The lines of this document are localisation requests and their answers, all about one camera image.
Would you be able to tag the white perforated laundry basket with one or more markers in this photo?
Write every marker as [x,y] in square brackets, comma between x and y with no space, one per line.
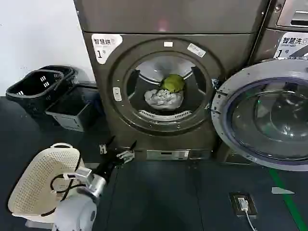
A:
[41,173]

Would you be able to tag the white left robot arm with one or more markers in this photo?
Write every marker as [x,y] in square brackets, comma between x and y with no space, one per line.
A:
[77,213]

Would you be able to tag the grey stacked machine panel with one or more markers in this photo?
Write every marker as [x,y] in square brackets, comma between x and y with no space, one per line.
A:
[168,14]

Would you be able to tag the grey dryer with open drum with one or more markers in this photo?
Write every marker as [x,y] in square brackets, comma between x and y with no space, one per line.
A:
[231,48]

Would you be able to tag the green garment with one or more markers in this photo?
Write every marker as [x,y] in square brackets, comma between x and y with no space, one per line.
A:
[172,83]

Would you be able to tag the green floor tape line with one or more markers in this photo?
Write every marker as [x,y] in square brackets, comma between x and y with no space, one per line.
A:
[286,197]

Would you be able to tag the grey washer with label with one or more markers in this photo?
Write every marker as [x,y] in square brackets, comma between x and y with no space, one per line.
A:
[267,45]

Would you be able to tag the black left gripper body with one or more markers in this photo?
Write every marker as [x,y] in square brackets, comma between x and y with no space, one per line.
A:
[108,163]

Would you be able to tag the white grey garment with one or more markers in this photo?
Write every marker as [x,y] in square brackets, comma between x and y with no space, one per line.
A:
[161,99]

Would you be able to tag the black slotted laundry basket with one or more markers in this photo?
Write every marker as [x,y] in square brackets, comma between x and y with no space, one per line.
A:
[69,74]
[29,96]

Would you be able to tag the dark grey rectangular bin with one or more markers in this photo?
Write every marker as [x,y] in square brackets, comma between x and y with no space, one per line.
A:
[72,115]

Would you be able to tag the black floor socket box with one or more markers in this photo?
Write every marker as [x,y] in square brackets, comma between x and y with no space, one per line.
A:
[250,199]

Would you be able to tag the white floor tape scrap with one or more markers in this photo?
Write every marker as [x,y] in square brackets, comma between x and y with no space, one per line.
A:
[282,190]

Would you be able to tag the white numbered dryer sticker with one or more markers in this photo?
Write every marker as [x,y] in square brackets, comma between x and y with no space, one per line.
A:
[103,51]

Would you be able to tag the round glass dryer door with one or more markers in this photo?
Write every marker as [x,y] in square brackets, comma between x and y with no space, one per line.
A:
[264,115]

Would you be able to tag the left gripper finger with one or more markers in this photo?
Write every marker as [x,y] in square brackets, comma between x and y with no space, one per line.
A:
[127,156]
[104,148]

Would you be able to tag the grey machine with drawer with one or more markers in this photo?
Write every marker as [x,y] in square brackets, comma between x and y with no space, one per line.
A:
[293,12]

